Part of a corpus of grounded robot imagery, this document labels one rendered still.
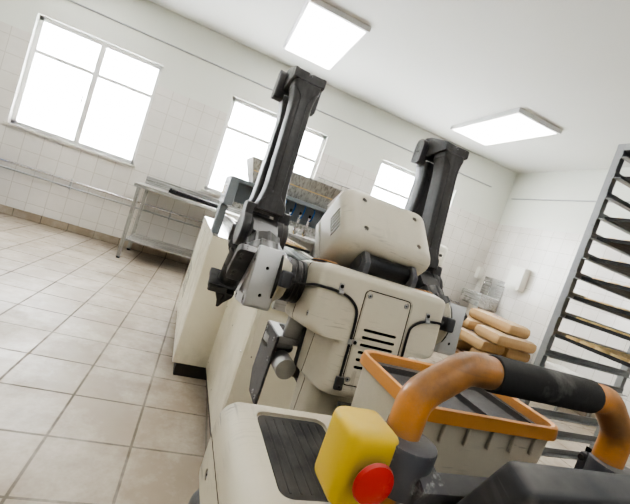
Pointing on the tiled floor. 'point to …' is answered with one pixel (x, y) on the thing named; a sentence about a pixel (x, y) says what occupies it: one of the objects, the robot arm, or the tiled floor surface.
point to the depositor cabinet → (199, 305)
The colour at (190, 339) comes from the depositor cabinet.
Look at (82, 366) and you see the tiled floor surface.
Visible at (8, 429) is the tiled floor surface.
